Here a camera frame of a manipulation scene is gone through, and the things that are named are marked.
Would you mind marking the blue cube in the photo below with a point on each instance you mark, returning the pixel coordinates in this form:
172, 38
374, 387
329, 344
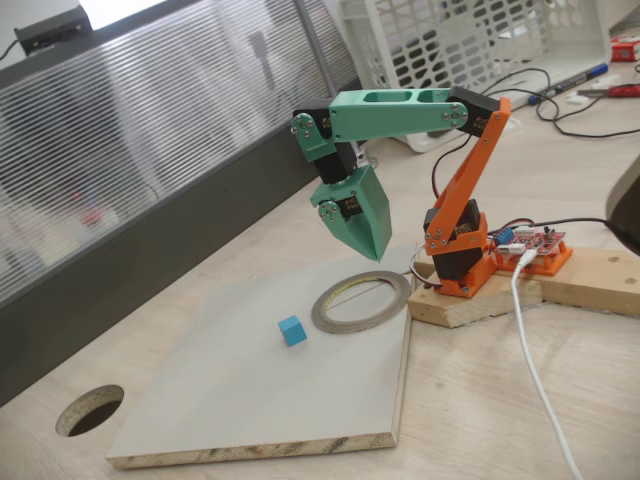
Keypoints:
292, 331

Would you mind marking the wooden plank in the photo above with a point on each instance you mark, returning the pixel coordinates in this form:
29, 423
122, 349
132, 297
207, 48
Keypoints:
600, 280

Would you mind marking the dark blurred rounded object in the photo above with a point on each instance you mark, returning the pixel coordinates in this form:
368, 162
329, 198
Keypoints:
625, 200

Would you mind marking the metal partition foot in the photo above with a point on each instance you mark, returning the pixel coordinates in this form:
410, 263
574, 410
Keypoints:
361, 157

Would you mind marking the black marker pen blue cap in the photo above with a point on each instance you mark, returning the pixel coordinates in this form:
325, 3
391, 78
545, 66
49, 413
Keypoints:
575, 80

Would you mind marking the red controller circuit board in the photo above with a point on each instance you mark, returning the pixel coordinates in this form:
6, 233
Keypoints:
530, 242

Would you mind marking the grey chipboard panel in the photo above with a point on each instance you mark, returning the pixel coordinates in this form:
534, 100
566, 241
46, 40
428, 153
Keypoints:
225, 375

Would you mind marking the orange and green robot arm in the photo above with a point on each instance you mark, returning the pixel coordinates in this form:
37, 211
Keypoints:
380, 117

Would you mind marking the small white plastic piece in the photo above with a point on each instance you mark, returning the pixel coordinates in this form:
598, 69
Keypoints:
577, 97

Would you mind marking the white plastic crate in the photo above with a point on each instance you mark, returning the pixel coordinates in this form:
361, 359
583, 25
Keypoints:
575, 40

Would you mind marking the ribbed translucent desk partition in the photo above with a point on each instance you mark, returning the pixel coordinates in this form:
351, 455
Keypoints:
150, 150

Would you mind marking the wooden base block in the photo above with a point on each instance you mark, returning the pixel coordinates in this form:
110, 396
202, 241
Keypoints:
480, 305

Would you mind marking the small red box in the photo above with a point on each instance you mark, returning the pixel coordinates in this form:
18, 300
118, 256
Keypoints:
625, 50

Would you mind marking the black box device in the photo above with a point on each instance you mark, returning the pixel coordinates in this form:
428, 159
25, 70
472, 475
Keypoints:
55, 27

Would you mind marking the white plastic block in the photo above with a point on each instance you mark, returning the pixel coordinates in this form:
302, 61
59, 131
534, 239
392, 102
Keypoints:
512, 124

